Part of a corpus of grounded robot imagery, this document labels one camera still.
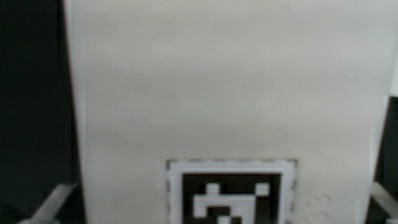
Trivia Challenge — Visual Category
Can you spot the long white cabinet side piece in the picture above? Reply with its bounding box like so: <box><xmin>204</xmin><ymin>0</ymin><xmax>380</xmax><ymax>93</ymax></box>
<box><xmin>64</xmin><ymin>0</ymin><xmax>398</xmax><ymax>224</ymax></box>

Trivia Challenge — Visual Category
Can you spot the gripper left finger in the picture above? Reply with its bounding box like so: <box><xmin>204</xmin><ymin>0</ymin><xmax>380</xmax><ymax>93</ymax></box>
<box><xmin>16</xmin><ymin>182</ymin><xmax>82</xmax><ymax>224</ymax></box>

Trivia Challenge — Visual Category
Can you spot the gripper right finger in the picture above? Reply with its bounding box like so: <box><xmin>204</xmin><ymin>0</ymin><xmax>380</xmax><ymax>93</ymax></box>
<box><xmin>366</xmin><ymin>183</ymin><xmax>398</xmax><ymax>224</ymax></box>

